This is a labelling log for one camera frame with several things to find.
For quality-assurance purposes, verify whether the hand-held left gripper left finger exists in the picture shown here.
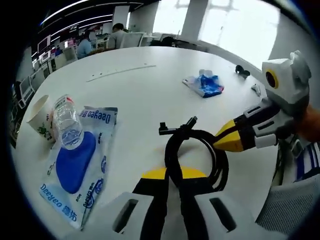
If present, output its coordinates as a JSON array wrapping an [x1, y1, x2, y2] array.
[[110, 167, 168, 235]]

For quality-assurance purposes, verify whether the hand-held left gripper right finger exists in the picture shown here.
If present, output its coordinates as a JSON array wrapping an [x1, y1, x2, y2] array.
[[179, 166, 256, 235]]

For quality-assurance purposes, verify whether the black cable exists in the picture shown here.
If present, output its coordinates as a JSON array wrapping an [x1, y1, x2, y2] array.
[[159, 116, 230, 192]]

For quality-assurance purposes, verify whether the blue tissue pack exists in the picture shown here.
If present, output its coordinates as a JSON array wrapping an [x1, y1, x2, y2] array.
[[181, 69, 225, 99]]

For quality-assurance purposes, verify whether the blue lid wet wipes pack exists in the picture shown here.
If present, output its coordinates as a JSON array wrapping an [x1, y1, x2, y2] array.
[[38, 106, 119, 231]]

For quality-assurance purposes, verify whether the clear plastic water bottle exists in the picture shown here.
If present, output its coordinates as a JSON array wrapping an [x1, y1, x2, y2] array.
[[51, 93, 86, 151]]

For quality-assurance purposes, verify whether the green print paper cup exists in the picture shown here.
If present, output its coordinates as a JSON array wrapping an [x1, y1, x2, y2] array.
[[26, 94, 57, 145]]

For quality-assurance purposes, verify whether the person's right hand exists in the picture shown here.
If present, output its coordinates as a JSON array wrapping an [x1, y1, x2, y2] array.
[[296, 104, 320, 142]]

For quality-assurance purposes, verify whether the small black object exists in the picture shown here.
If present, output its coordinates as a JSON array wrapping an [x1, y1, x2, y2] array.
[[234, 64, 251, 79]]

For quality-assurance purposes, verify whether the person's striped shirt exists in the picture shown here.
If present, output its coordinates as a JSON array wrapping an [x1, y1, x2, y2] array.
[[292, 139, 320, 183]]

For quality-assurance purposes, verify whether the grey mesh office chair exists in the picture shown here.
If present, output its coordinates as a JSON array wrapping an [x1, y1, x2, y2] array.
[[254, 172, 320, 236]]

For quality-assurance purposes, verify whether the large window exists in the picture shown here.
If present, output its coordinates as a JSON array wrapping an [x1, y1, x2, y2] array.
[[197, 0, 280, 60]]

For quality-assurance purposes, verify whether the black office chair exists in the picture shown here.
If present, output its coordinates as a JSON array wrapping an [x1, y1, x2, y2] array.
[[159, 36, 181, 47]]

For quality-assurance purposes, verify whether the narrow window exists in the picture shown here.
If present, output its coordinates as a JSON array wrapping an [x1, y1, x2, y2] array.
[[151, 0, 187, 35]]

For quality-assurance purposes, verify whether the white office chair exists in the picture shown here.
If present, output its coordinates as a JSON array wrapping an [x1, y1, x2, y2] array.
[[119, 32, 143, 48]]

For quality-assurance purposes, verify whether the white-framed monitor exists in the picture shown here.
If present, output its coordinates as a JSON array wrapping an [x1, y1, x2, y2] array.
[[37, 34, 52, 51]]

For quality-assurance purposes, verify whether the table cable slot strip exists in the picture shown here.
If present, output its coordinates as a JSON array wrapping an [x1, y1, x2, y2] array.
[[85, 64, 157, 83]]

